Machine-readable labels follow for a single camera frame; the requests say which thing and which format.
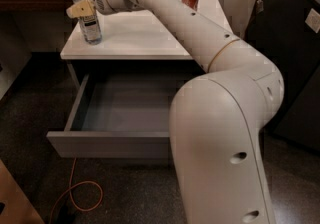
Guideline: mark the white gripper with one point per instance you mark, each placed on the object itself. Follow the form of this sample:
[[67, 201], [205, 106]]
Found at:
[[98, 0]]

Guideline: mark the clear blue plastic water bottle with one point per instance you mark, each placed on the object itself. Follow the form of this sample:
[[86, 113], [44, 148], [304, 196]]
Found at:
[[90, 28]]

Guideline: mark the grey top drawer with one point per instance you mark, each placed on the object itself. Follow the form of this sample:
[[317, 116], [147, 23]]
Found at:
[[120, 116]]

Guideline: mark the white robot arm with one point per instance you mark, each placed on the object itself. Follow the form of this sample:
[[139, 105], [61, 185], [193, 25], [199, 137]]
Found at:
[[215, 119]]

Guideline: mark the white top drawer cabinet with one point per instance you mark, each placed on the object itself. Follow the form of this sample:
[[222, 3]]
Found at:
[[141, 36]]

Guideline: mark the wooden board corner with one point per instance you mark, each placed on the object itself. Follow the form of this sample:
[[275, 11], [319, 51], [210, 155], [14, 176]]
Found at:
[[15, 206]]

